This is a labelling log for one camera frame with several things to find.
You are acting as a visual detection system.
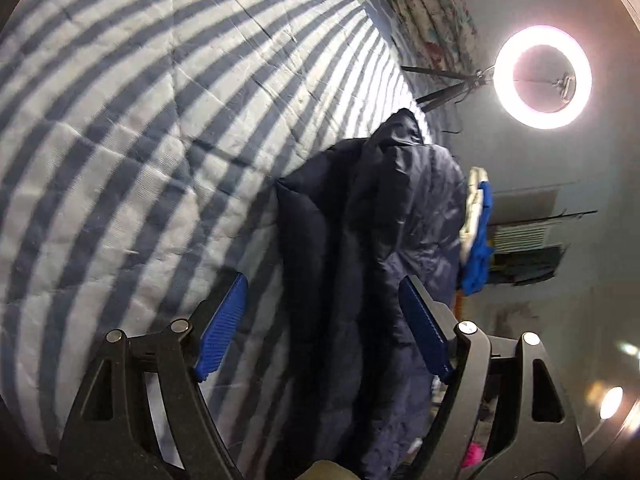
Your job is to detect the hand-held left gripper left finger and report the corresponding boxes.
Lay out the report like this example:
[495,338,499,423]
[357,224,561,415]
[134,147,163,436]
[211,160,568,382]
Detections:
[56,272,250,480]

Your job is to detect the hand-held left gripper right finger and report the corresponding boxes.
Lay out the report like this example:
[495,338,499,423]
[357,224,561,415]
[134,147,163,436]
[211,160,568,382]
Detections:
[398,274,589,480]

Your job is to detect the navy puffer jacket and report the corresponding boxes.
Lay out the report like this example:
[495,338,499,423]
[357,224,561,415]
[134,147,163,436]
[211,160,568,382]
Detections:
[275,108,469,480]

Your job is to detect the black clothes rack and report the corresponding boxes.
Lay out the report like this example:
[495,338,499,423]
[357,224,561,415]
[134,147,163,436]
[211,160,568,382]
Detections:
[487,208,599,286]

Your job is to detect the blue and white garment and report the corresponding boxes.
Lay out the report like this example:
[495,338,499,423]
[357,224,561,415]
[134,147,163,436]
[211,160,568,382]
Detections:
[458,166,496,297]

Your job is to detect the dark hanging garments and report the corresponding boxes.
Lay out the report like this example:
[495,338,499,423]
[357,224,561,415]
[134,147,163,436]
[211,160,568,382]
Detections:
[492,243,569,287]

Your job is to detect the striped hanging towel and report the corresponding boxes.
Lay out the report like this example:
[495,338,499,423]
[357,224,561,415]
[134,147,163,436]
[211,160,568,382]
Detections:
[492,222,552,252]

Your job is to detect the bright pink item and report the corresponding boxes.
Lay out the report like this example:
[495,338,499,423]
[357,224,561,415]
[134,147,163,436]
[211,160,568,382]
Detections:
[462,441,486,468]

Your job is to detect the tan cloth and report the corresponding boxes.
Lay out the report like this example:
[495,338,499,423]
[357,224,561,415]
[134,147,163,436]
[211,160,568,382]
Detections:
[299,460,353,480]

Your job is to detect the striped bed sheet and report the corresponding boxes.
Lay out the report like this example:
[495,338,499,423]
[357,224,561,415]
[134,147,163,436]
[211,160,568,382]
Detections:
[0,0,442,472]

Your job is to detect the black tripod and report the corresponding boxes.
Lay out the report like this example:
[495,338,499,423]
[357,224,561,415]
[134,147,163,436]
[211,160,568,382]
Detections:
[400,62,499,114]

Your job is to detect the phone holder clamp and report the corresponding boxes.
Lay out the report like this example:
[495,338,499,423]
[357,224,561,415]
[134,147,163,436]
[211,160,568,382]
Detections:
[549,73,577,107]

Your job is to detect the folded floral quilt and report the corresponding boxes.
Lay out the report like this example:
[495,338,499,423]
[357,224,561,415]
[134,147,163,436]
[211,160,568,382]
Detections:
[382,0,482,75]

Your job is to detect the ring light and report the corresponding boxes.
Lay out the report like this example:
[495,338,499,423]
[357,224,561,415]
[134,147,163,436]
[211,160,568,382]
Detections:
[493,24,594,130]

